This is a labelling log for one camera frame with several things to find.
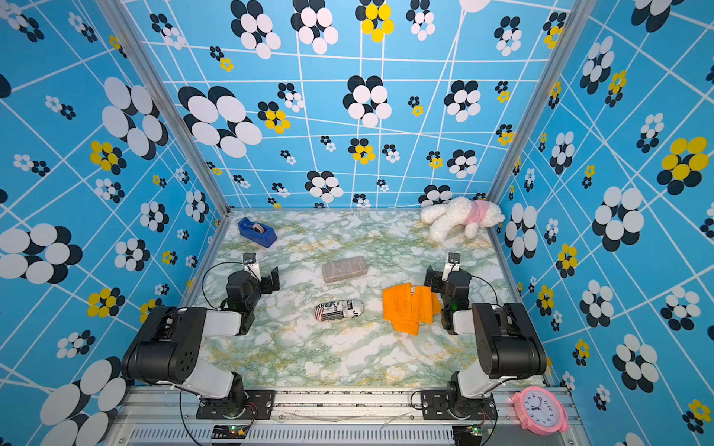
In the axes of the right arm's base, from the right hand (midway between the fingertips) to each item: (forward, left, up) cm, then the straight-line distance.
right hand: (450, 267), depth 94 cm
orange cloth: (-13, +16, -5) cm, 21 cm away
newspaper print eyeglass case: (-14, +37, -4) cm, 40 cm away
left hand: (-1, +63, +1) cm, 63 cm away
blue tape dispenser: (+15, +70, 0) cm, 72 cm away
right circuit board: (-46, +2, -7) cm, 47 cm away
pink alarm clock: (-41, -17, -5) cm, 45 cm away
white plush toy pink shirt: (+24, -8, +2) cm, 25 cm away
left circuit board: (-46, +64, -9) cm, 80 cm away
